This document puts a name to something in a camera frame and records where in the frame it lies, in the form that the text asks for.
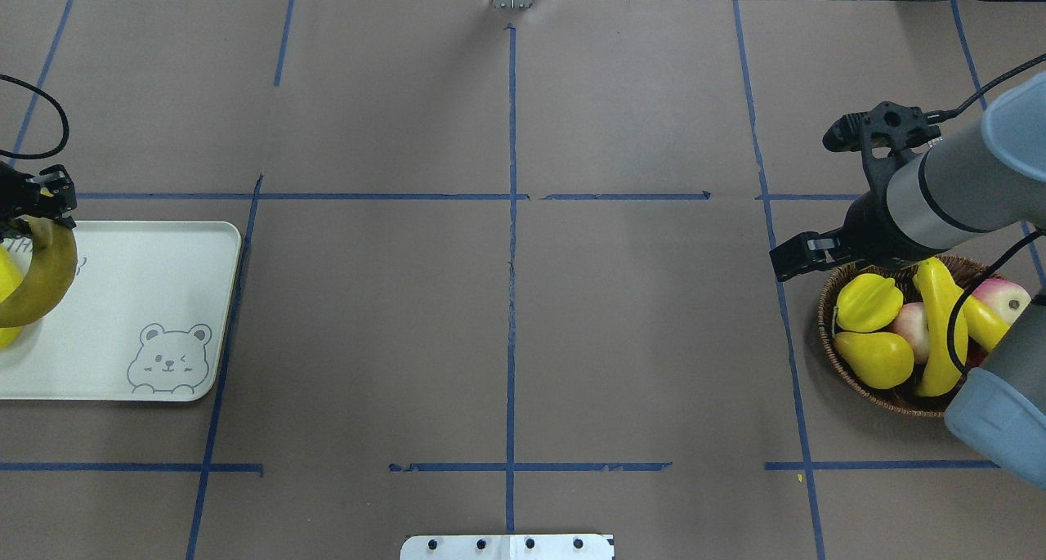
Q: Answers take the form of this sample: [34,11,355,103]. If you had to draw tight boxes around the woven brown basket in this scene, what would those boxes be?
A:
[816,264,962,418]

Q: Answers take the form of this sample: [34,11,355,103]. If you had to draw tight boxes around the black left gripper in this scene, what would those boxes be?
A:
[1,164,78,236]

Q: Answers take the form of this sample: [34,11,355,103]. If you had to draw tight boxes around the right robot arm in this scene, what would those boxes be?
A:
[770,74,1044,488]

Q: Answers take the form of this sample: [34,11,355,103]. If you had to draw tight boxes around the pink apple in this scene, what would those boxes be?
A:
[971,277,1031,326]
[887,303,931,365]

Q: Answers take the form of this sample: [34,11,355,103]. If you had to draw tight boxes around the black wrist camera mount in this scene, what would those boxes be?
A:
[821,100,956,195]

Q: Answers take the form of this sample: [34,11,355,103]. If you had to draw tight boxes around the white bear tray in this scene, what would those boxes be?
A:
[1,221,242,402]

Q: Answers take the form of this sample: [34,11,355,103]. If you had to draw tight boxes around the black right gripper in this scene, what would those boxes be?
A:
[770,194,925,283]

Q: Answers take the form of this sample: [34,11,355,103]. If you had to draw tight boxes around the yellow banana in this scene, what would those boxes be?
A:
[1,217,78,328]
[963,296,1010,354]
[913,256,968,397]
[0,246,25,350]

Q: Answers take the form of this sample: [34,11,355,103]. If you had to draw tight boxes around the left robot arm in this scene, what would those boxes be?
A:
[1,162,76,239]

